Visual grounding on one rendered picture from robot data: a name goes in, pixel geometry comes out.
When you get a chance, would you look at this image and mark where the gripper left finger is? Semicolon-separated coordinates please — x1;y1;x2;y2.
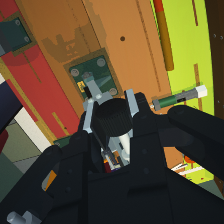
41;101;96;199

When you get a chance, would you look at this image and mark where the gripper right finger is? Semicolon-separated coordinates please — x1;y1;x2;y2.
124;88;224;195

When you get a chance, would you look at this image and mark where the black knob stop pin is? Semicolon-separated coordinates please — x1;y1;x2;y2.
94;97;134;162

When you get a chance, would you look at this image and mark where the white stick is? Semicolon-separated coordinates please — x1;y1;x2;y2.
171;163;189;171

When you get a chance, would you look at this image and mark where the orange round object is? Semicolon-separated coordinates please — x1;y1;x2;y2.
183;154;195;164

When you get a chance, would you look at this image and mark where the white bar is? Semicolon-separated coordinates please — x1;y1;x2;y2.
178;166;205;176

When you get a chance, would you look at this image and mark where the dark red rounded object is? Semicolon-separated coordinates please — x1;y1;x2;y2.
0;129;10;155

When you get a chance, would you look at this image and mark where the red sheet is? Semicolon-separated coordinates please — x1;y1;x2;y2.
0;0;81;139

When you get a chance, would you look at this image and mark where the dark navy block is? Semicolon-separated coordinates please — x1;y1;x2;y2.
0;78;24;135

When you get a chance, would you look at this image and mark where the grey cylinder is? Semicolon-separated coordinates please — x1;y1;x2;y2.
6;209;37;224

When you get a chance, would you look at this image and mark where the orange brown round rod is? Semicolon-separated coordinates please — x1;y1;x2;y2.
152;0;175;72

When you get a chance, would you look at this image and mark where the lime green sheet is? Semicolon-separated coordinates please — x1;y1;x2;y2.
150;0;217;185

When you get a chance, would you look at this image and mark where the brown wooden cabinet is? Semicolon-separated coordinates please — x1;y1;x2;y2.
204;0;224;199

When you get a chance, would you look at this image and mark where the dark green mounting plate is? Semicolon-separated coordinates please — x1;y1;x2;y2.
0;17;33;53

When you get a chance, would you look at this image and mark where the green handled knurled tool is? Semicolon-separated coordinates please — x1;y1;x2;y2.
152;84;208;111

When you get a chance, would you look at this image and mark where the grey metal bracket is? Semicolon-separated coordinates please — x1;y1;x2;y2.
81;71;113;111

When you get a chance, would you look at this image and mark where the green base plate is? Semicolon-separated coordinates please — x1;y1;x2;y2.
69;55;118;102

